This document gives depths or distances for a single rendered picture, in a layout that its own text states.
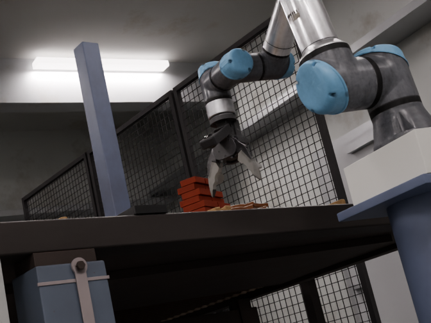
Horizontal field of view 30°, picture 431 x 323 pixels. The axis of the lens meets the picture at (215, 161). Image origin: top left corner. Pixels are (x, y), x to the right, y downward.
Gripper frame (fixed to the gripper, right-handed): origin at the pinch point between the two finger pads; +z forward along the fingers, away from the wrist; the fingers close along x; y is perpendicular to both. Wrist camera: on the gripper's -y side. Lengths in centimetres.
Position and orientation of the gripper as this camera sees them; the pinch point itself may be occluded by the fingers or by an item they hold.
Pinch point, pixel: (235, 189)
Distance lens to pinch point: 204.8
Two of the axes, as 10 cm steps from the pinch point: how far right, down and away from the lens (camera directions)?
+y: 5.5, 1.0, 8.3
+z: 2.2, 9.4, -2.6
